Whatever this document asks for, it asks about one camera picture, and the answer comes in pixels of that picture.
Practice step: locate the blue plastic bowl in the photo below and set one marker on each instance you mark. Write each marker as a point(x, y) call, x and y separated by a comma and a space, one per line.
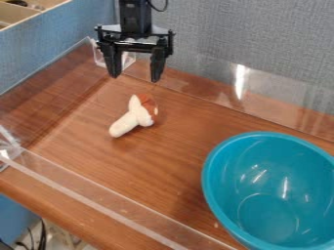
point(267, 183)

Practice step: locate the clear acrylic left barrier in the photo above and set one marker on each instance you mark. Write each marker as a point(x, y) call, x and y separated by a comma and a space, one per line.
point(23, 63)

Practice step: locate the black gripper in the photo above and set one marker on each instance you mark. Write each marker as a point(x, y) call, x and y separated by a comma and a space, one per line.
point(114, 41)

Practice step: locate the clear acrylic front barrier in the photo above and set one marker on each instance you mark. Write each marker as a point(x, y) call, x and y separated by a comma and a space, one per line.
point(60, 193)

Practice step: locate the white plush mushroom red cap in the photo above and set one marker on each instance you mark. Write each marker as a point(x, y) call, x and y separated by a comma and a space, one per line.
point(140, 115)

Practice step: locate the clear acrylic back barrier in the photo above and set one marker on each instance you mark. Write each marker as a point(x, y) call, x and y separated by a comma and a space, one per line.
point(282, 100)

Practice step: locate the wooden shelf box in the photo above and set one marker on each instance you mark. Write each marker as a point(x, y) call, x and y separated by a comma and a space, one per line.
point(18, 11)

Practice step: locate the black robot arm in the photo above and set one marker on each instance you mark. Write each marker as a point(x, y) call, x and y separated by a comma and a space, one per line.
point(135, 16)

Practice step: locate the clear acrylic barrier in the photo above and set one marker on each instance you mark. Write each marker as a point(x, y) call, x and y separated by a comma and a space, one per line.
point(23, 63)
point(60, 193)
point(282, 100)

